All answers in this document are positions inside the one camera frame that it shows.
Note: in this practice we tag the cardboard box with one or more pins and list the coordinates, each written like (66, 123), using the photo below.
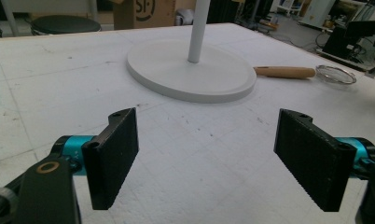
(144, 13)

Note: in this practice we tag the white mug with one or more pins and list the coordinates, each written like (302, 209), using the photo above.
(185, 17)

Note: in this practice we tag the black round stool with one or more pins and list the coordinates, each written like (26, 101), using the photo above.
(65, 25)

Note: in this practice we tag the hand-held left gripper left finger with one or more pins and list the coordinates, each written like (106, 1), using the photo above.
(111, 158)

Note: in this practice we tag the white round stand base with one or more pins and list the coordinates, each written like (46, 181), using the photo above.
(191, 67)

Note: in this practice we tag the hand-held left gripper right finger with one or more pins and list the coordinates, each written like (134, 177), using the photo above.
(313, 161)

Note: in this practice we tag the black equipment on stand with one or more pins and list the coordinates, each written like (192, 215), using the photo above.
(352, 39)

